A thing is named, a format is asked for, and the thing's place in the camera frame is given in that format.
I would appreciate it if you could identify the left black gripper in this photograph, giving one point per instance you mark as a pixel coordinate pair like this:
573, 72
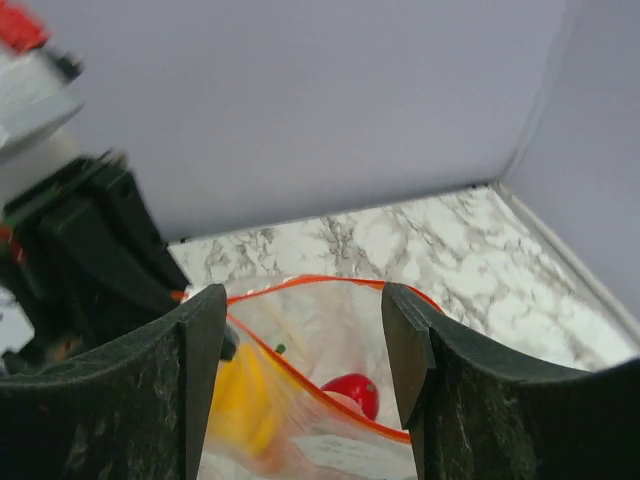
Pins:
83, 262

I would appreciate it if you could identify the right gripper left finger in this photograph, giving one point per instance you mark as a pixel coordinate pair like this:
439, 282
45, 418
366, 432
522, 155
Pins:
134, 408

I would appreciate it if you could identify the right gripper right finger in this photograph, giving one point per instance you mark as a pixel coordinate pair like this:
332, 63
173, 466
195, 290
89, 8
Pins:
477, 409

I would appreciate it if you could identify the yellow orange fruit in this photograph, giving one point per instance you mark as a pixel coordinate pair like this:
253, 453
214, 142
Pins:
252, 396

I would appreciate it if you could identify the clear bag orange zipper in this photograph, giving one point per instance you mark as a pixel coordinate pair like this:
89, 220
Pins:
318, 328

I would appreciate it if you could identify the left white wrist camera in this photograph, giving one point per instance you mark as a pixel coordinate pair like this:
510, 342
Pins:
37, 100

